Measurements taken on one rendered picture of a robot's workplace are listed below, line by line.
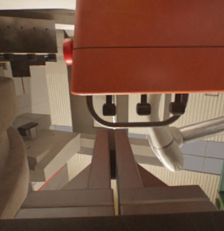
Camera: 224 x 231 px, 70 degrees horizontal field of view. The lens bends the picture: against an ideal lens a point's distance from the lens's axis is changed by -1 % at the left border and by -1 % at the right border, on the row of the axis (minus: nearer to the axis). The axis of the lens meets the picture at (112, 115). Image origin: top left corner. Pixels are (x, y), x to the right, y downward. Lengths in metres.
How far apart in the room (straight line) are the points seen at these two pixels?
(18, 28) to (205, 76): 1.21
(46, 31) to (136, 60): 1.15
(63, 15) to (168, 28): 1.27
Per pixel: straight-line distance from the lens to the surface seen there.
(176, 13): 0.20
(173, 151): 0.80
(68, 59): 0.23
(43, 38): 1.30
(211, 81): 0.20
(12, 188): 1.31
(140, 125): 0.32
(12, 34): 1.30
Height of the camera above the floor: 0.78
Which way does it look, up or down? 16 degrees up
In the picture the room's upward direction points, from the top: 179 degrees clockwise
